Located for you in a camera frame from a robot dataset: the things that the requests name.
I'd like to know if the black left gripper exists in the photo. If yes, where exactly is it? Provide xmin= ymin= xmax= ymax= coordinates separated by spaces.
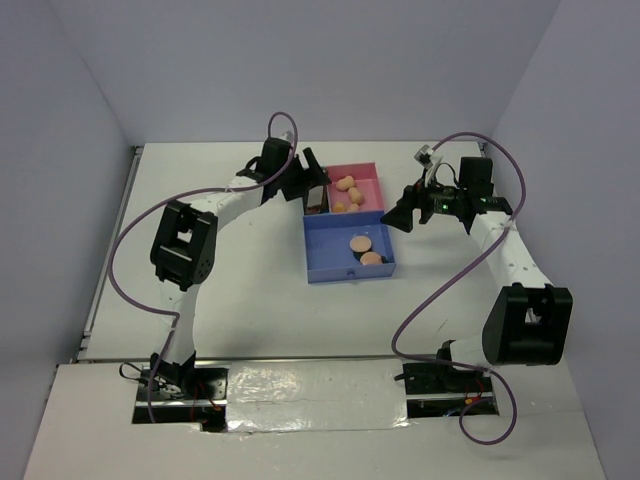
xmin=275 ymin=148 xmax=329 ymax=202

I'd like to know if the three-colour compartment organizer tray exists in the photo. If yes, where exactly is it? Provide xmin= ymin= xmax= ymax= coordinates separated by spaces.
xmin=303 ymin=162 xmax=396 ymax=284

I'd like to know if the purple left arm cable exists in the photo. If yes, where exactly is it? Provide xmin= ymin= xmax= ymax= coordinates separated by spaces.
xmin=108 ymin=111 xmax=300 ymax=424

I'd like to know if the pink round powder puff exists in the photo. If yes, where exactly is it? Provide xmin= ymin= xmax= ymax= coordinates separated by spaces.
xmin=349 ymin=235 xmax=372 ymax=253

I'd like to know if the tan gourd-shaped makeup sponge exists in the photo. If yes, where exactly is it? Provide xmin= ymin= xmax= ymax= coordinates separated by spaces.
xmin=347 ymin=187 xmax=364 ymax=205

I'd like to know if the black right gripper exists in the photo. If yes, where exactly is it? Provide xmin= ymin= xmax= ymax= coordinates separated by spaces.
xmin=381 ymin=168 xmax=467 ymax=232

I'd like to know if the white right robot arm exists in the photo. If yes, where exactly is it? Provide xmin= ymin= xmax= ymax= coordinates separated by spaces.
xmin=381 ymin=157 xmax=573 ymax=391

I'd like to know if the silver tape covered panel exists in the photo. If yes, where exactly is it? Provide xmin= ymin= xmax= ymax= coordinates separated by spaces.
xmin=225 ymin=359 xmax=409 ymax=433

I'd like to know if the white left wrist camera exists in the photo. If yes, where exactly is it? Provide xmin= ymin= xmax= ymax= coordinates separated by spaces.
xmin=280 ymin=131 xmax=294 ymax=144

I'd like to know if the aluminium table edge rail left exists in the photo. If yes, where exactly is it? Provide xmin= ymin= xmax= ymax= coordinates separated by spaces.
xmin=70 ymin=145 xmax=144 ymax=363

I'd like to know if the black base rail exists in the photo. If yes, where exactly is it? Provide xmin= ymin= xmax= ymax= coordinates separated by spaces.
xmin=120 ymin=358 xmax=498 ymax=434

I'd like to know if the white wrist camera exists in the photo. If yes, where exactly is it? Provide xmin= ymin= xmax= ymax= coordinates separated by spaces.
xmin=280 ymin=131 xmax=294 ymax=144
xmin=414 ymin=144 xmax=443 ymax=186

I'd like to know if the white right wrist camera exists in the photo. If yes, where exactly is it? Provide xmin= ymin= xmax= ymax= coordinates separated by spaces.
xmin=414 ymin=144 xmax=443 ymax=186

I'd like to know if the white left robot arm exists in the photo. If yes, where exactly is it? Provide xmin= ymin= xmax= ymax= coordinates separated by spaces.
xmin=150 ymin=138 xmax=330 ymax=399

